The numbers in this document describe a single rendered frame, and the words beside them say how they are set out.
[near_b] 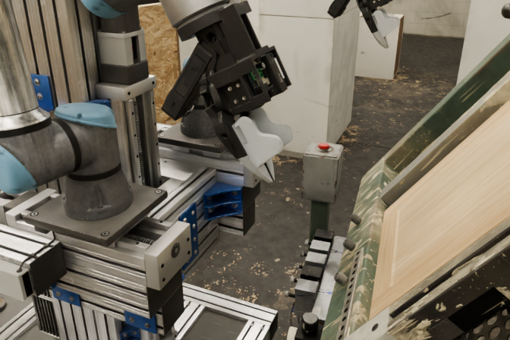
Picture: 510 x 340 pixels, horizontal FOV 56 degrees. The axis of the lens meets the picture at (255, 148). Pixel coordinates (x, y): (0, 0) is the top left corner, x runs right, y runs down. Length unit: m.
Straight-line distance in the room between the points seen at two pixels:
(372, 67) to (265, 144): 5.61
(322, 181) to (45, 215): 0.89
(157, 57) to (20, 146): 1.96
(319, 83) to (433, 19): 5.90
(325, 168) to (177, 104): 1.06
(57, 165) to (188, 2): 0.53
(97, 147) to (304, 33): 2.59
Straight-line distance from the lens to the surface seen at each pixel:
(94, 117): 1.01
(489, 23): 4.77
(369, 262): 1.16
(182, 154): 1.50
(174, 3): 0.55
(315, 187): 1.64
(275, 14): 3.51
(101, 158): 1.04
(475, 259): 0.75
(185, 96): 0.59
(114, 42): 1.23
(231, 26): 0.54
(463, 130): 1.34
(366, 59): 6.14
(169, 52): 2.90
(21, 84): 0.95
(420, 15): 9.24
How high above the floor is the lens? 1.59
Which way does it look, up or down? 24 degrees down
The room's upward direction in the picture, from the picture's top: straight up
